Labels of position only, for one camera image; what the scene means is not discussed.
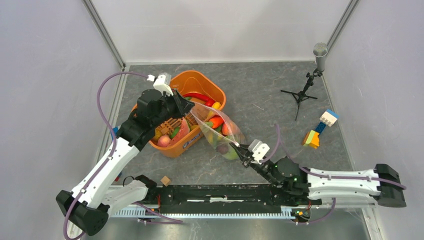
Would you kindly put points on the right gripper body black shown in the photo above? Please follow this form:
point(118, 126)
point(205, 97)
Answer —
point(263, 170)

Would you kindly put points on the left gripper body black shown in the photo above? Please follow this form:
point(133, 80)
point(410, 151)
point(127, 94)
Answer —
point(170, 107)

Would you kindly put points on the green round fruit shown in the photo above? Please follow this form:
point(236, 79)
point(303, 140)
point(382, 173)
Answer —
point(231, 154)

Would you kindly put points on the dark purple plum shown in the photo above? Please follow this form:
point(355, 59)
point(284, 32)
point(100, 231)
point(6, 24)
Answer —
point(222, 149)

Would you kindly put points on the clear zip top bag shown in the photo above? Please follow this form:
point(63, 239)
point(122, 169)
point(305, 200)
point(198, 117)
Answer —
point(228, 133)

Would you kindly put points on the orange carrot green top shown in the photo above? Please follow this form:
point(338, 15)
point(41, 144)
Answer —
point(215, 122)

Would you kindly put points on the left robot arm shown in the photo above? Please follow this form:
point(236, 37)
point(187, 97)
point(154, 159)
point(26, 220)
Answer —
point(88, 205)

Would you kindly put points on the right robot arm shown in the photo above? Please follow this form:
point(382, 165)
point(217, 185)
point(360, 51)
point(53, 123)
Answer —
point(381, 183)

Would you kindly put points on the watermelon slice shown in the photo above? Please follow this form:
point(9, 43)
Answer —
point(180, 132)

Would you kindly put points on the red chili pepper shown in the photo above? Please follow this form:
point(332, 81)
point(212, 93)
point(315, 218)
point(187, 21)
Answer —
point(208, 101)

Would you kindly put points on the yellow chili pepper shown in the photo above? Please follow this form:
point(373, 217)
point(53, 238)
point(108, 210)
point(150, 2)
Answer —
point(216, 106)

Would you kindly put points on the peach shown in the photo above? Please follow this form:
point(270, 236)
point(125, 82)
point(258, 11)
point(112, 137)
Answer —
point(164, 141)

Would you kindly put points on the orange yellow toy block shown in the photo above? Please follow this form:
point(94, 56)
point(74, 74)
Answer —
point(311, 139)

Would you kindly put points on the blue green white block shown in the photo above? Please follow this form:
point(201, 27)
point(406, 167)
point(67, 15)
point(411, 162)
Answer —
point(115, 130)

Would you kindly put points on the small wooden cube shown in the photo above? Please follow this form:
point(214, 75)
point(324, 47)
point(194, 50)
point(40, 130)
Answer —
point(166, 181)

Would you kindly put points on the white blue toy block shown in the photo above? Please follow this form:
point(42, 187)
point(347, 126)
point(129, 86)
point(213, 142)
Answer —
point(329, 117)

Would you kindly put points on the microphone on tripod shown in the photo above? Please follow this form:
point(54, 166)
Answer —
point(320, 52)

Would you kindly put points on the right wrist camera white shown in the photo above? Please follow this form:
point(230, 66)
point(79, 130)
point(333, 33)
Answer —
point(258, 149)

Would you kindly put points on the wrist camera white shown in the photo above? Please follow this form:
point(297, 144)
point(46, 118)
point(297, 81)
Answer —
point(161, 83)
point(258, 149)

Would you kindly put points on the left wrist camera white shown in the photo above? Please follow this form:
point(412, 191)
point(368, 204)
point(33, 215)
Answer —
point(161, 83)

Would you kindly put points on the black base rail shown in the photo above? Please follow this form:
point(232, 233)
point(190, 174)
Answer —
point(223, 199)

